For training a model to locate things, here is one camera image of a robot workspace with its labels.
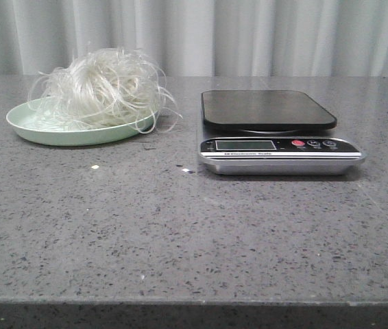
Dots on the white vermicelli noodle bundle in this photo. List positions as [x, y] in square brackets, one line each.
[105, 88]

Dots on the silver black kitchen scale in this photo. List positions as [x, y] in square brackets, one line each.
[271, 132]

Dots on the white pleated curtain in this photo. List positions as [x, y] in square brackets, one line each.
[202, 38]

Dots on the light green round plate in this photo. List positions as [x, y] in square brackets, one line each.
[24, 122]

